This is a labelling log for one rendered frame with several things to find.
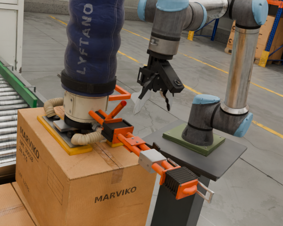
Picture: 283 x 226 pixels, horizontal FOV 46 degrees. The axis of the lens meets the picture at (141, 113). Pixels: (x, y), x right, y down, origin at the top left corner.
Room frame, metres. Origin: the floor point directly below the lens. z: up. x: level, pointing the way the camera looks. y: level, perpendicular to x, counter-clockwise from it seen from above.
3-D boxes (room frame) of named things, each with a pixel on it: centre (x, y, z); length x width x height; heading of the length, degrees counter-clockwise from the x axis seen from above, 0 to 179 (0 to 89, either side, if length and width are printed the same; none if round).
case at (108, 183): (1.30, 0.23, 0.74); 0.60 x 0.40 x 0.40; 39
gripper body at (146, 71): (1.03, -0.02, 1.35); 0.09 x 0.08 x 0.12; 41
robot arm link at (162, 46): (1.02, -0.03, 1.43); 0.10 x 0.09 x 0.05; 131
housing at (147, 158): (0.96, -0.06, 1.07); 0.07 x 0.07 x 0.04; 41
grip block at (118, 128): (1.12, 0.08, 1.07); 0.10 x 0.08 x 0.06; 131
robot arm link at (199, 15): (1.13, -0.08, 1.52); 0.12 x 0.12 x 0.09; 58
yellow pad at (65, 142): (1.25, 0.31, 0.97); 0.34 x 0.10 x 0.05; 41
